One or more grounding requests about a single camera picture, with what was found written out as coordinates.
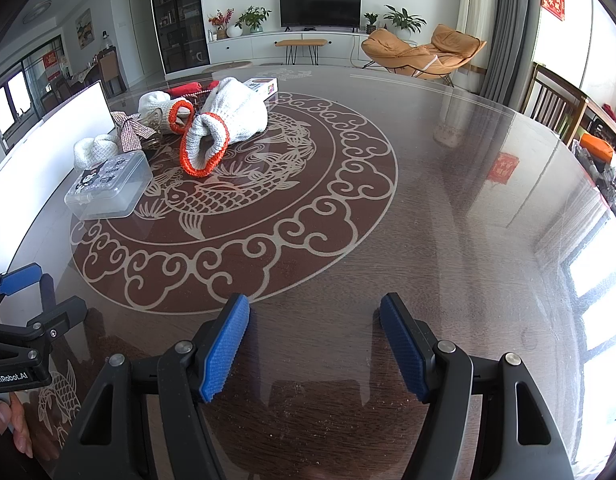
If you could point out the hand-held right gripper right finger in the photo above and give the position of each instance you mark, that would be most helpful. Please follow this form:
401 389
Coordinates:
403 350

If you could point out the framed wall painting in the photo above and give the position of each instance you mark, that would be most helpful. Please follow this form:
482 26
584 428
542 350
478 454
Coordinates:
84 29

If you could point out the cluttered wooden side table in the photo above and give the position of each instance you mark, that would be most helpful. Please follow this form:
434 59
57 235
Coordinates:
608 180

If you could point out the round ceiling light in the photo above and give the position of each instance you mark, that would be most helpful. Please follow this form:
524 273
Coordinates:
37 12

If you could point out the grey curtain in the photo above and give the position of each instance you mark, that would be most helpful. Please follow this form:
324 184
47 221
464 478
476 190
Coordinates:
510 35

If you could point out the white blue ointment carton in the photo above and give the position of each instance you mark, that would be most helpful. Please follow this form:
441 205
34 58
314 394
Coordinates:
260 85

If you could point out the dark glass display cabinet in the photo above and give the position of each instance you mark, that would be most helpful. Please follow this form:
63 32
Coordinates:
180 15

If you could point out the round beige floor cushion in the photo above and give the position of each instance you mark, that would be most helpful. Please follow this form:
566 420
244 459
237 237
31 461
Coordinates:
228 65

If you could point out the red packet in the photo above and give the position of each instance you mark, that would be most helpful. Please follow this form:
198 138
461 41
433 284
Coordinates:
180 91

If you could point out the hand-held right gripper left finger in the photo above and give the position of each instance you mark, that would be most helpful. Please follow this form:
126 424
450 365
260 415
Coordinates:
223 355

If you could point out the bushy green potted plant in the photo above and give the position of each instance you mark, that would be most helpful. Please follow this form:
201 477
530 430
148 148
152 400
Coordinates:
253 17

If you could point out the white cardboard box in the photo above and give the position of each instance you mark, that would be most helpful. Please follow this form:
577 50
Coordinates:
38 160

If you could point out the wooden dining table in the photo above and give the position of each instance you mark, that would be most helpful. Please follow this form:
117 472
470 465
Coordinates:
83 75

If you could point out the broad leaf potted plant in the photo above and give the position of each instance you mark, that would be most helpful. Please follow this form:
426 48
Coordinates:
403 20

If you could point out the small green potted plant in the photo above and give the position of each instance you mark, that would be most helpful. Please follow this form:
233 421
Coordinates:
371 21

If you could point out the orange rocking chair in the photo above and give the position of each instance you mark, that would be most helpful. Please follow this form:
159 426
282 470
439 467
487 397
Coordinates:
393 50

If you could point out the red flower arrangement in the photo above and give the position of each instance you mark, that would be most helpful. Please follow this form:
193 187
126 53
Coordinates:
220 21

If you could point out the orange bag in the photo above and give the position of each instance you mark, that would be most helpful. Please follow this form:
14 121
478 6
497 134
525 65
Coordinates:
595 147

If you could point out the person's left hand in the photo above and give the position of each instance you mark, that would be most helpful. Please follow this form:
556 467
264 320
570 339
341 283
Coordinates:
23 430

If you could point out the white round vase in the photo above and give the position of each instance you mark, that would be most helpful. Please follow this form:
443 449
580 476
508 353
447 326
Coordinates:
234 31

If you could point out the dark wooden slatted chair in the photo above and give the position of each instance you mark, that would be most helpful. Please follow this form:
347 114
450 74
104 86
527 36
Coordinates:
553 76

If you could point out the fabric covered standing air conditioner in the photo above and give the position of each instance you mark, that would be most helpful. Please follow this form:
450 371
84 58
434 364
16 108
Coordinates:
480 10

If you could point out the clear plastic box with sticker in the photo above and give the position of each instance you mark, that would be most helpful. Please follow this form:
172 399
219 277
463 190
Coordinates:
103 190

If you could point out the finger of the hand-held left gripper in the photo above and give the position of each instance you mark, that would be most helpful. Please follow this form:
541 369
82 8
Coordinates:
63 312
20 279

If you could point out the white glove orange cuff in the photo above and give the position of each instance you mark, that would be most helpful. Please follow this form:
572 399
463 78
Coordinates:
153 102

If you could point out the red door sticker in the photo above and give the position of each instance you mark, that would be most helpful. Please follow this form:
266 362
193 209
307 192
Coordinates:
51 58

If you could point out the brown dining chair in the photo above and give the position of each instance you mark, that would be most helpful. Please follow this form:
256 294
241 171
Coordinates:
112 67

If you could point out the large white knitted glove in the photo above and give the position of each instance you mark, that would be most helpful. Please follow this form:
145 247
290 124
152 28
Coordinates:
233 110

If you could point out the white TV cabinet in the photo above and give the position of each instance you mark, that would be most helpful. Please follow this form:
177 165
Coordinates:
248 49

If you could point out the black television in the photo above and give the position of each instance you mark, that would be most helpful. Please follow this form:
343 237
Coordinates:
320 7

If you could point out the wooden bench with metal legs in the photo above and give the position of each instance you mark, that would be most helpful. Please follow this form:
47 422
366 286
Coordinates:
300 42

